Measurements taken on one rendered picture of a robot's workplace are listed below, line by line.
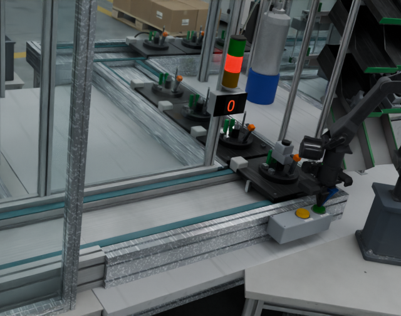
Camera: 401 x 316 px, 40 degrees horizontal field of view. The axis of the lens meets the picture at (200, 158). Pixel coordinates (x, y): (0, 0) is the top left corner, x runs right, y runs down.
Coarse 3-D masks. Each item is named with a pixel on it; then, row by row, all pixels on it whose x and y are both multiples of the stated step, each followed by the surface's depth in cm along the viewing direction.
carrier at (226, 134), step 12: (228, 120) 204; (228, 132) 207; (240, 132) 208; (228, 144) 199; (240, 144) 199; (252, 144) 204; (264, 144) 207; (228, 156) 193; (252, 156) 197; (264, 156) 201
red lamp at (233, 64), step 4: (228, 56) 167; (232, 56) 166; (228, 60) 167; (232, 60) 166; (236, 60) 166; (240, 60) 167; (228, 64) 167; (232, 64) 167; (236, 64) 167; (240, 64) 167; (224, 68) 169; (228, 68) 168; (232, 68) 167; (236, 68) 167; (240, 68) 169; (232, 72) 168; (236, 72) 168
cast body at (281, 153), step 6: (276, 144) 183; (282, 144) 182; (288, 144) 181; (276, 150) 184; (282, 150) 181; (288, 150) 182; (276, 156) 184; (282, 156) 182; (288, 156) 182; (282, 162) 182; (288, 162) 183
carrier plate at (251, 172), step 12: (252, 168) 188; (300, 168) 194; (252, 180) 181; (264, 180) 182; (300, 180) 186; (312, 180) 188; (264, 192) 176; (276, 192) 176; (288, 192) 177; (300, 192) 179
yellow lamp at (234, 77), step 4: (224, 72) 169; (228, 72) 168; (224, 76) 170; (228, 76) 169; (232, 76) 168; (236, 76) 169; (224, 80) 170; (228, 80) 169; (232, 80) 169; (236, 80) 170; (224, 84) 170; (228, 84) 170; (232, 84) 170; (236, 84) 170
